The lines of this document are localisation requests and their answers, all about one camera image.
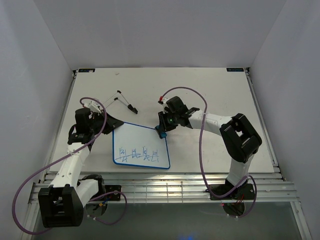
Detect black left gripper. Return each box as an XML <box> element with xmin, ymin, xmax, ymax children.
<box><xmin>90</xmin><ymin>109</ymin><xmax>124</xmax><ymax>135</ymax></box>

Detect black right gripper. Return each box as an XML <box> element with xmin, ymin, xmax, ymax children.
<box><xmin>158</xmin><ymin>110</ymin><xmax>179</xmax><ymax>133</ymax></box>

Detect blue bone-shaped whiteboard eraser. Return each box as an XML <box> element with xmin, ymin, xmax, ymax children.
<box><xmin>154</xmin><ymin>125</ymin><xmax>167</xmax><ymax>139</ymax></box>

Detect blue-framed whiteboard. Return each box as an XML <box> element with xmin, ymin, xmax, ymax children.
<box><xmin>112</xmin><ymin>122</ymin><xmax>171</xmax><ymax>170</ymax></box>

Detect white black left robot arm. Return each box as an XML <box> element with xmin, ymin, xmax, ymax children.
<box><xmin>38</xmin><ymin>108</ymin><xmax>124</xmax><ymax>228</ymax></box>

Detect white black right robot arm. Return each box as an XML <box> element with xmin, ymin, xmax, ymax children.
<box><xmin>155</xmin><ymin>96</ymin><xmax>262</xmax><ymax>199</ymax></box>

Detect dark corner label left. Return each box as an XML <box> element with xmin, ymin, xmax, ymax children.
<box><xmin>78</xmin><ymin>68</ymin><xmax>96</xmax><ymax>73</ymax></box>

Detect dark corner label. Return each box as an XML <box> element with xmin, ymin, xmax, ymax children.
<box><xmin>78</xmin><ymin>68</ymin><xmax>96</xmax><ymax>73</ymax></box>
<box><xmin>226</xmin><ymin>67</ymin><xmax>244</xmax><ymax>72</ymax></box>

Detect dark corner label right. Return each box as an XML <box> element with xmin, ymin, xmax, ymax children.
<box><xmin>226</xmin><ymin>67</ymin><xmax>244</xmax><ymax>72</ymax></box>

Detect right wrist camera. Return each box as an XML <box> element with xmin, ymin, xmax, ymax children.
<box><xmin>158</xmin><ymin>96</ymin><xmax>170</xmax><ymax>114</ymax></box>

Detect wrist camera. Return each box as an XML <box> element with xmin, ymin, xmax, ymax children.
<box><xmin>82</xmin><ymin>100</ymin><xmax>102</xmax><ymax>114</ymax></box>
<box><xmin>158</xmin><ymin>96</ymin><xmax>170</xmax><ymax>114</ymax></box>

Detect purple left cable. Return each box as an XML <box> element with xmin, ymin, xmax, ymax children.
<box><xmin>11</xmin><ymin>96</ymin><xmax>129</xmax><ymax>236</ymax></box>

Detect purple cable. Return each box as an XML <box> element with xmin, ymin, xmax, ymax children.
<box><xmin>11</xmin><ymin>96</ymin><xmax>129</xmax><ymax>236</ymax></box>
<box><xmin>158</xmin><ymin>86</ymin><xmax>258</xmax><ymax>218</ymax></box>

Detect wire whiteboard stand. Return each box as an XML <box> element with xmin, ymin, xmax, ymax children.
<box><xmin>102</xmin><ymin>90</ymin><xmax>138</xmax><ymax>115</ymax></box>

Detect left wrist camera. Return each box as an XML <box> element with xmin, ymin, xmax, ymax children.
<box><xmin>82</xmin><ymin>100</ymin><xmax>102</xmax><ymax>114</ymax></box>

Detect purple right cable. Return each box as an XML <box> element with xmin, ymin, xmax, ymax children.
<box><xmin>158</xmin><ymin>86</ymin><xmax>258</xmax><ymax>218</ymax></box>

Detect aluminium front frame rails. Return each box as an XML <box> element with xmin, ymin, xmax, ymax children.
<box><xmin>28</xmin><ymin>172</ymin><xmax>301</xmax><ymax>205</ymax></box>

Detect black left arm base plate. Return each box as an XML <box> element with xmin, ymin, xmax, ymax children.
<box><xmin>100</xmin><ymin>185</ymin><xmax>122</xmax><ymax>202</ymax></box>

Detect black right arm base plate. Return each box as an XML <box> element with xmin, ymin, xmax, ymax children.
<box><xmin>205</xmin><ymin>183</ymin><xmax>256</xmax><ymax>201</ymax></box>

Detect aluminium table edge rail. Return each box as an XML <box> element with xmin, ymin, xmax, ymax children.
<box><xmin>244</xmin><ymin>67</ymin><xmax>286</xmax><ymax>181</ymax></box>

